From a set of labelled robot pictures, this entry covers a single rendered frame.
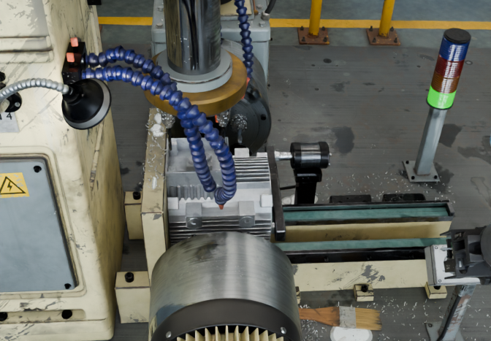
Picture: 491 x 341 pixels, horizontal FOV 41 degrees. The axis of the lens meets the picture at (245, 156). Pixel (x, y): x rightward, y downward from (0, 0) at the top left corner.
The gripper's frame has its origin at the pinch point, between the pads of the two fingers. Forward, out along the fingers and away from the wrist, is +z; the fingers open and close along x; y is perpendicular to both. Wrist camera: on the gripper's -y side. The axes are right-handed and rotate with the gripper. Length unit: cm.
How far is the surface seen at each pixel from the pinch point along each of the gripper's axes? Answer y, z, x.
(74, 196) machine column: 65, -4, -12
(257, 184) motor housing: 33.7, 13.4, -16.8
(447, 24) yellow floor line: -101, 241, -159
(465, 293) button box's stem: -4.7, 14.2, 4.9
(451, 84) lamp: -13, 30, -43
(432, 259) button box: 3.5, 6.4, -0.9
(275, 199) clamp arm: 29.6, 20.3, -15.0
